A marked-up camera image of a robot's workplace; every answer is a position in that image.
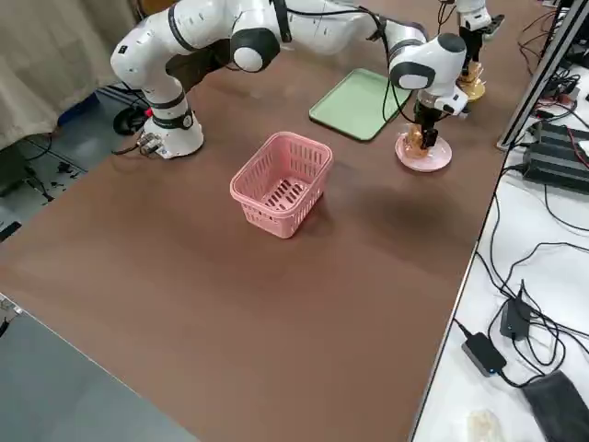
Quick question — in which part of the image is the white plastic packet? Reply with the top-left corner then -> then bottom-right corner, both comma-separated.
465,408 -> 503,442

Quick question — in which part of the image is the yellow round plate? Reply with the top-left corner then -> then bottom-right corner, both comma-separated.
455,76 -> 488,103

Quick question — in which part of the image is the beige curtain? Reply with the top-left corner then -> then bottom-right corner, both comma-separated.
0,0 -> 146,151

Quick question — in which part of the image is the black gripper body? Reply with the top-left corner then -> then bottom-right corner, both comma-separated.
459,26 -> 484,65
412,100 -> 444,130

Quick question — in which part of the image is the small pink slotted basket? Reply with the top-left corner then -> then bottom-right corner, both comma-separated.
228,131 -> 334,240

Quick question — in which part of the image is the large black power supply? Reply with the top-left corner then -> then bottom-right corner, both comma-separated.
523,120 -> 589,193

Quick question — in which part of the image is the white round plate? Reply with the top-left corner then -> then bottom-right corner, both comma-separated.
394,131 -> 453,175

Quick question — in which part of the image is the small black power adapter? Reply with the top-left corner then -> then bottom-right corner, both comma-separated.
499,278 -> 536,342

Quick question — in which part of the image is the thin black desk cable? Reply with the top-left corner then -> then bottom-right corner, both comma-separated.
473,165 -> 589,365
542,181 -> 589,234

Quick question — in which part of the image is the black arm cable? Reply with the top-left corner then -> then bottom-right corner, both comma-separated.
271,0 -> 415,125

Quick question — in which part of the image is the green rectangular tray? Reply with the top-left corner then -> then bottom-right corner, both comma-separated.
307,67 -> 413,142

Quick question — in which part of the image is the clear-wrapped bread pack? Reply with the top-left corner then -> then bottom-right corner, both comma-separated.
459,62 -> 487,87
403,120 -> 436,148
398,133 -> 436,161

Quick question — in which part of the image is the black base cable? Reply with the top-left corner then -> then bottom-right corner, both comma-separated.
110,137 -> 153,157

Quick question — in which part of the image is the aluminium frame post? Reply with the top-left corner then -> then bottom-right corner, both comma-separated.
495,0 -> 589,151

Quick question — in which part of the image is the dark fabric pouch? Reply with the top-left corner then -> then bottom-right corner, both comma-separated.
520,369 -> 589,442

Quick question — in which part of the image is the flat black power adapter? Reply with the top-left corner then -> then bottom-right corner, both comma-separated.
461,331 -> 508,378

